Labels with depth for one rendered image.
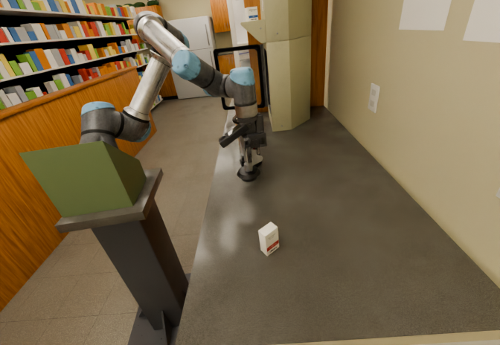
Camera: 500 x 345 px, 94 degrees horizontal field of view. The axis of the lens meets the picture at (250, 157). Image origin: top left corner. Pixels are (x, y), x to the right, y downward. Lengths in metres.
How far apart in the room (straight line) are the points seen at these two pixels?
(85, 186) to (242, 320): 0.70
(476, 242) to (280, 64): 1.00
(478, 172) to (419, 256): 0.25
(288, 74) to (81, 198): 1.06
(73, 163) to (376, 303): 0.96
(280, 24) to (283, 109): 0.42
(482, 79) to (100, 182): 1.13
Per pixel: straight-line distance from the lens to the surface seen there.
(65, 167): 1.01
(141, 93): 1.13
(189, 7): 6.98
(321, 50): 1.70
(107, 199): 1.03
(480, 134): 0.77
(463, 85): 0.80
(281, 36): 1.27
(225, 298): 0.65
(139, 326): 1.84
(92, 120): 1.09
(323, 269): 0.68
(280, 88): 1.30
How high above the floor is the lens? 1.49
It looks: 29 degrees down
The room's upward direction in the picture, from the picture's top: 7 degrees counter-clockwise
